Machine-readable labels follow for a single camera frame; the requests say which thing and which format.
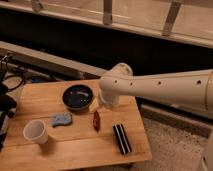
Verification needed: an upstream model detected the dark ceramic bowl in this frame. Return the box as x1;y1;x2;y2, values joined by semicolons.
62;84;94;111

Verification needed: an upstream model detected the white paper cup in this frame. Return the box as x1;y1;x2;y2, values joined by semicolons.
23;120;48;144

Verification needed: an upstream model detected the black striped block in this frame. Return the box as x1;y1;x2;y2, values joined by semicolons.
113;124;132;155

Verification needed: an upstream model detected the wooden table board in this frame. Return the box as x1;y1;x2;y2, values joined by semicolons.
0;81;152;171

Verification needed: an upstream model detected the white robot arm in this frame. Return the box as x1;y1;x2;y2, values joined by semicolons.
97;63;213;113

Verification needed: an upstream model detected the red pepper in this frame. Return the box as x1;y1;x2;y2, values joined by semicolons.
93;111;100;132

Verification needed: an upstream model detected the blue sponge toy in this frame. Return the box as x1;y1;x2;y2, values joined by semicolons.
51;112;72;127

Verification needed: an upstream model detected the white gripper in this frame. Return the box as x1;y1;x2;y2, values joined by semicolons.
89;90;119;113

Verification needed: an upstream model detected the black cables and equipment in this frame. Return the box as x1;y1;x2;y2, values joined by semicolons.
0;53;27;151

